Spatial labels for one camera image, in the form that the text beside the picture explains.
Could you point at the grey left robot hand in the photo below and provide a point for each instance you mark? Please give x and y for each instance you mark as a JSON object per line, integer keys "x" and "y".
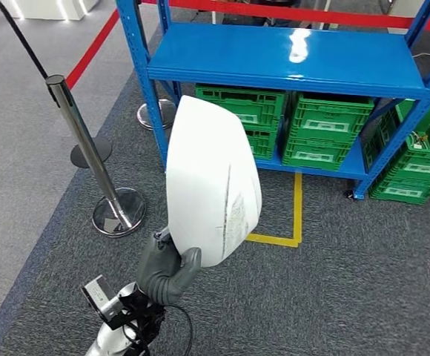
{"x": 159, "y": 275}

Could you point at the white curved plastic part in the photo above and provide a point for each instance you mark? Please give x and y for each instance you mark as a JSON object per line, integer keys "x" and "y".
{"x": 207, "y": 182}

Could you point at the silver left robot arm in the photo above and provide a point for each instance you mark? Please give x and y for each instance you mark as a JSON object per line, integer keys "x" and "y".
{"x": 111, "y": 339}

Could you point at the blue metal shelf rack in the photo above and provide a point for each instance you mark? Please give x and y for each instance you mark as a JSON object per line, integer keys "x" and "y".
{"x": 274, "y": 54}

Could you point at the black stanchion with round base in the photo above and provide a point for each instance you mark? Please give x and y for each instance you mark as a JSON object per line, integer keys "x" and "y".
{"x": 103, "y": 150}

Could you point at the yellow floor tape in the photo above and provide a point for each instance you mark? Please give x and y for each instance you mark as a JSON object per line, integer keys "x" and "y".
{"x": 297, "y": 211}

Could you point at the short red barrier belt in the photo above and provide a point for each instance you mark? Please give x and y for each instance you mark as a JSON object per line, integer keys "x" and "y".
{"x": 89, "y": 51}

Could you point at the white lit cabinet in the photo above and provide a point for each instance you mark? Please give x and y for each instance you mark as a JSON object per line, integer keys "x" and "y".
{"x": 51, "y": 9}

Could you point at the long red barrier belt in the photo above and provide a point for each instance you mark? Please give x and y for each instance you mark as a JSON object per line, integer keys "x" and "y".
{"x": 274, "y": 12}

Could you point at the white partition panel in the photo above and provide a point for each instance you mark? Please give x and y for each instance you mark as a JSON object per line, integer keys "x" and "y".
{"x": 400, "y": 12}

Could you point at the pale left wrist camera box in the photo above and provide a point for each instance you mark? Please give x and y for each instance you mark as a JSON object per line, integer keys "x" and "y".
{"x": 98, "y": 295}

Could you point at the chrome stanchion post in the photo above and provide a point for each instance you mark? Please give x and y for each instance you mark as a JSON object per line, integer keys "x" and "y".
{"x": 167, "y": 113}
{"x": 85, "y": 147}

